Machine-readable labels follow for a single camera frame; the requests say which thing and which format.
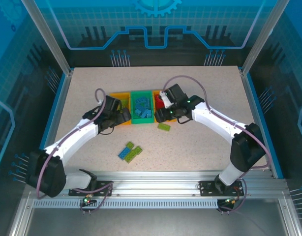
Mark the aluminium side rail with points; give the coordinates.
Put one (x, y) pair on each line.
(250, 98)
(62, 105)

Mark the yellow plastic bin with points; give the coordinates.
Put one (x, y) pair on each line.
(116, 94)
(156, 94)

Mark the blue frame edge strip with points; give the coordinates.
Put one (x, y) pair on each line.
(56, 105)
(277, 169)

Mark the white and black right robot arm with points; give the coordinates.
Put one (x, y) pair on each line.
(210, 118)

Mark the aluminium frame post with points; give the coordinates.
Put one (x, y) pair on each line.
(50, 39)
(264, 37)

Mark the red lego brick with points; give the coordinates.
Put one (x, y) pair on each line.
(158, 105)
(160, 98)

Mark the green lego brick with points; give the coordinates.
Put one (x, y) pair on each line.
(164, 127)
(130, 145)
(125, 103)
(133, 155)

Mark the small connector board with LED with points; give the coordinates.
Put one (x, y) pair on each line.
(86, 201)
(229, 201)

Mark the green plastic bin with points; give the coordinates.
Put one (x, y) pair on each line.
(142, 121)

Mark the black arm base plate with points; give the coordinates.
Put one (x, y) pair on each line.
(206, 188)
(104, 188)

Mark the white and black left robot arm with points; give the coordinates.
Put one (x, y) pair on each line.
(74, 140)

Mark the blue lego brick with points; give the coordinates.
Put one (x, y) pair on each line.
(144, 110)
(138, 108)
(138, 114)
(147, 102)
(124, 152)
(149, 114)
(141, 100)

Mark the wide aluminium frame rail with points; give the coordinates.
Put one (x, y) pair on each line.
(153, 184)

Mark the grey metal sheet panel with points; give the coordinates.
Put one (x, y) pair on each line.
(153, 223)

